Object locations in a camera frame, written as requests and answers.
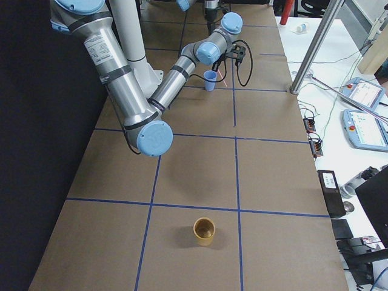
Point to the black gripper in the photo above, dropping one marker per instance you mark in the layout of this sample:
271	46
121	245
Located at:
217	63
210	16

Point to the pink chopstick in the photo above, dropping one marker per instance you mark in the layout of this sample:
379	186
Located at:
223	78

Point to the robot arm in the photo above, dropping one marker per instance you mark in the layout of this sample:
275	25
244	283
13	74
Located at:
186	5
111	33

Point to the blue ribbed plastic cup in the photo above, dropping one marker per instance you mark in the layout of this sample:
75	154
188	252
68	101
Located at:
210	77

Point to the bamboo wooden cup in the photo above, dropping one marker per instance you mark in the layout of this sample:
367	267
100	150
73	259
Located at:
204	231

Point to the red cylinder bottle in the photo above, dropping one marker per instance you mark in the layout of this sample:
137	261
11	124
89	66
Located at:
288	6

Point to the white mounting pillar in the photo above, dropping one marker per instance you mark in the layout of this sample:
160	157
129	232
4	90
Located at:
126	18

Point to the white blue tube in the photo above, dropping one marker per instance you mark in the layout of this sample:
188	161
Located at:
302	28

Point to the orange connector block far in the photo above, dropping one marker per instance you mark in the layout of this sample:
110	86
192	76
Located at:
309	124

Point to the orange connector block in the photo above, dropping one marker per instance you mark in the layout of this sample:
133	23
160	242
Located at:
316	147
309	124

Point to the orange connector block near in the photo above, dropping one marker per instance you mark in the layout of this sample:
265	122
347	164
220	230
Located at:
316	147

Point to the far teach pendant tablet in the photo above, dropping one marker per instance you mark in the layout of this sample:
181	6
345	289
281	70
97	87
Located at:
364	92

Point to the teach pendant tablet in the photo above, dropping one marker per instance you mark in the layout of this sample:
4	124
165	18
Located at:
364	92
364	131

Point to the near teach pendant tablet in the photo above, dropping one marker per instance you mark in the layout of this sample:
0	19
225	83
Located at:
364	131

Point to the black power box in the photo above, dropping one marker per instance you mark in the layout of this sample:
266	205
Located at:
331	193

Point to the clear water bottle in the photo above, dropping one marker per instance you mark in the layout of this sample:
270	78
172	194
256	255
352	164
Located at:
348	189

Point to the black monitor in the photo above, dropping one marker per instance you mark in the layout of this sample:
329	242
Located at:
372	195

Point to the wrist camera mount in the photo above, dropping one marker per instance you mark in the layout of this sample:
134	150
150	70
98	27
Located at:
237	53

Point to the aluminium frame post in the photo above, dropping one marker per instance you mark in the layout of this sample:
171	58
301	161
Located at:
321	32

